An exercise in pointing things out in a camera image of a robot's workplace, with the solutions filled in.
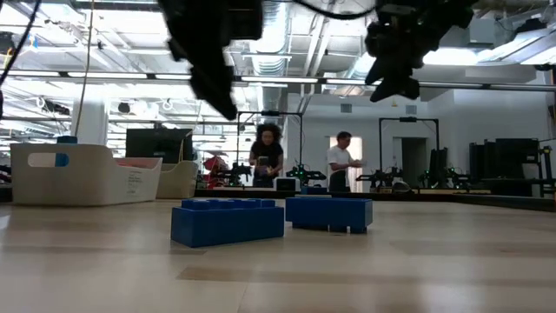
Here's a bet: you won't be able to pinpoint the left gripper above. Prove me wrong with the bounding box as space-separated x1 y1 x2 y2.
158 0 240 122

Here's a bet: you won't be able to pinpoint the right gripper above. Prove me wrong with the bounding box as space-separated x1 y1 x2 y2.
364 0 479 103

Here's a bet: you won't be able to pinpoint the long blue toy brick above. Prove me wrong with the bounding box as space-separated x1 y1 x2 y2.
285 196 374 235
170 198 286 250

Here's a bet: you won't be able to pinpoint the white plastic bin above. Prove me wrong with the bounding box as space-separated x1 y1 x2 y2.
155 160 200 200
10 143 164 207

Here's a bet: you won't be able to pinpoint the long ceiling light bar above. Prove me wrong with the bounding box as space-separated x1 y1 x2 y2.
0 69 556 93

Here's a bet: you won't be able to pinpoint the red background object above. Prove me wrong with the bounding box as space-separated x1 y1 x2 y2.
202 155 230 183

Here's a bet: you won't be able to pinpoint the black monitor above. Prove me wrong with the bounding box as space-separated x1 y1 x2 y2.
125 128 195 164

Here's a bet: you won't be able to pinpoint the person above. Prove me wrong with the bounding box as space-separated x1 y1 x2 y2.
248 123 285 189
326 130 363 193

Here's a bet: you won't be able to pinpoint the small white framed screen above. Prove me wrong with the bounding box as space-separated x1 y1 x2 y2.
275 176 301 192

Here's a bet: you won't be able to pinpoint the background robot green lights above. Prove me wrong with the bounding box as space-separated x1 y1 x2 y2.
286 162 328 187

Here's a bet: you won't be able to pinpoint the white round column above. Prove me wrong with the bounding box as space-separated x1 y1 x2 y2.
70 97 109 147

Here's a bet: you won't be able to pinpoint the black cabinet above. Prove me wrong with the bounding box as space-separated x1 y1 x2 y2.
467 137 540 197

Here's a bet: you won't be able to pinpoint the black equipment stand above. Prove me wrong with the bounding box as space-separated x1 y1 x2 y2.
538 145 556 197

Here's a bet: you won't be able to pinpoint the black gantry frame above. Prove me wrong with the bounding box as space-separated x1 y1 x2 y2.
235 110 304 175
378 116 440 188

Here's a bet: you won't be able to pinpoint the silver ventilation duct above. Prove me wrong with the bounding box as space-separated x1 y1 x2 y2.
242 0 291 112

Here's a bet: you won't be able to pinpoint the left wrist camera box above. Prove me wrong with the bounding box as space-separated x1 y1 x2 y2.
225 0 265 41

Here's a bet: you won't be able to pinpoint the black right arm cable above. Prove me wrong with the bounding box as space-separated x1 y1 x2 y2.
294 0 380 22

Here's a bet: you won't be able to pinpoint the black hanging cable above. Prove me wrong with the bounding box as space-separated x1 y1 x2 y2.
0 0 43 88

